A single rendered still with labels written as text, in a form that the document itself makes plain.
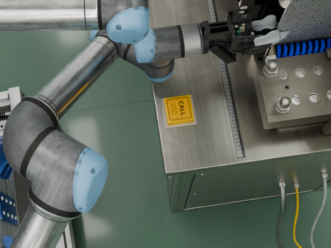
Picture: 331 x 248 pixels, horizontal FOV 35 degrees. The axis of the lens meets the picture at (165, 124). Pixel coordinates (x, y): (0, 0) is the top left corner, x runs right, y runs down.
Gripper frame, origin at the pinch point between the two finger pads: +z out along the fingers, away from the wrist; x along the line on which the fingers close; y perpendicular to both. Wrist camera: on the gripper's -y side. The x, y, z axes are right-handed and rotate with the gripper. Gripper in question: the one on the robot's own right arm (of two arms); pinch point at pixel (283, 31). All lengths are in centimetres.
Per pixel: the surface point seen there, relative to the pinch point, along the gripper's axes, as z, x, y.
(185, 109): -24.3, -10.6, -16.6
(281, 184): 8, -27, -62
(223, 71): -12.3, -0.3, -19.0
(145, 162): -36, -2, -109
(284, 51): 0.8, -3.0, -5.1
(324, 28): 10.2, -0.3, -0.6
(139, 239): -43, -33, -109
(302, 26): 3.9, -0.3, 2.1
